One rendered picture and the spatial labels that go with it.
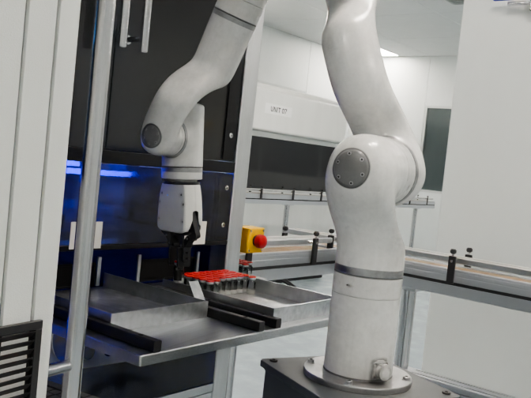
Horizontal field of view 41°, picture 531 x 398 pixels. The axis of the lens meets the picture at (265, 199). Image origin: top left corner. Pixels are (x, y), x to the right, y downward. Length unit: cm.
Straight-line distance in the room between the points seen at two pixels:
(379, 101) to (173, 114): 39
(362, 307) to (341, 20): 49
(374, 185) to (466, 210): 194
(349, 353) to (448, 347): 192
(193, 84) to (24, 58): 59
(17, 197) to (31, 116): 9
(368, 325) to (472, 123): 195
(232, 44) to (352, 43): 26
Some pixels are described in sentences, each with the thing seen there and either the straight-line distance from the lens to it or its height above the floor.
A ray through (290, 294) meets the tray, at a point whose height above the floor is 89.
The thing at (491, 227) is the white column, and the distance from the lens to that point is 302.
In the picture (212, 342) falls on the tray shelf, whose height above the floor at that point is 88.
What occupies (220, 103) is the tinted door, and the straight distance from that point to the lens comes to 188.
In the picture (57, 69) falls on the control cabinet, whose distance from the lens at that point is 88.
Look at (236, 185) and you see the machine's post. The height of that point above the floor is 115.
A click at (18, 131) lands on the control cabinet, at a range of 84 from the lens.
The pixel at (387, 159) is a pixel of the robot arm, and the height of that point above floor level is 124.
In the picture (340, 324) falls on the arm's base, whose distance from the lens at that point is 123.
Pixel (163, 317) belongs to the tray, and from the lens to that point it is 144.
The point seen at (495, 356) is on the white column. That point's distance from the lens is 307.
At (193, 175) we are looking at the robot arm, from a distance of 144.
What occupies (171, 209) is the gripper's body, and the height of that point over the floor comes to 110.
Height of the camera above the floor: 122
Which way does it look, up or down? 3 degrees down
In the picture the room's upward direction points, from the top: 6 degrees clockwise
